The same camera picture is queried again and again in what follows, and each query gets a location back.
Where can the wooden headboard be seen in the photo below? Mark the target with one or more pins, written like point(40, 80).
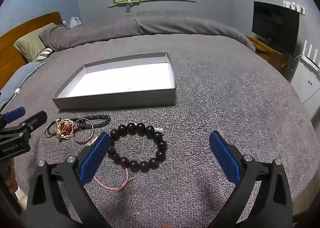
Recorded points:
point(15, 30)

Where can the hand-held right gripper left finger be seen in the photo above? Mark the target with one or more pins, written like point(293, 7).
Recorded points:
point(93, 158)

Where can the striped pillow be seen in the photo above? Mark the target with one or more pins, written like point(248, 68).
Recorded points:
point(43, 54)

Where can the white router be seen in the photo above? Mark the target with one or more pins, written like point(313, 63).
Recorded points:
point(310, 60)

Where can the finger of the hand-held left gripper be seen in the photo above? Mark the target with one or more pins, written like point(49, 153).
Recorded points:
point(15, 115)
point(32, 121)

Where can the person's left hand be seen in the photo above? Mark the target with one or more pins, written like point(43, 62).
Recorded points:
point(11, 178)

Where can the grey bed cover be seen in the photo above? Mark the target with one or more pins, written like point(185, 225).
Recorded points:
point(225, 93)

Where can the light blue cloth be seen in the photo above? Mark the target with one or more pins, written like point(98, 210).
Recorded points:
point(17, 78)

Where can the gold red ornament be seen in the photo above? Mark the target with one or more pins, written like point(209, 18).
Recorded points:
point(64, 128)

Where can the grey duvet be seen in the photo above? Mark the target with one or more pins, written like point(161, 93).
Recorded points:
point(150, 28)

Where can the black television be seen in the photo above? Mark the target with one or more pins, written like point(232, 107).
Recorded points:
point(275, 25)

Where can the wooden television stand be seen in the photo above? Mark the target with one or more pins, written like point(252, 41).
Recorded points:
point(270, 55)

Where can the white plastic bag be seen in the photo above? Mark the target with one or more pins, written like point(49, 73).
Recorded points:
point(75, 21)

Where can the grey cardboard box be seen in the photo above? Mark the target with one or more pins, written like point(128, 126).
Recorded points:
point(120, 83)

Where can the white appliance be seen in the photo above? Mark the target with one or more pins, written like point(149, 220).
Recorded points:
point(305, 85)

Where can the white wall hooks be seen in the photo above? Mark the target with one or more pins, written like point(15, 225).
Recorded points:
point(295, 8)

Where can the olive pillow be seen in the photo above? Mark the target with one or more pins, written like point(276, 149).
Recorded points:
point(30, 43)

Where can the wooden window shelf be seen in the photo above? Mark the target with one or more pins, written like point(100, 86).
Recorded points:
point(162, 1)

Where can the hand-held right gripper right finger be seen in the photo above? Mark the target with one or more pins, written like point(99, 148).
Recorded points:
point(225, 155)

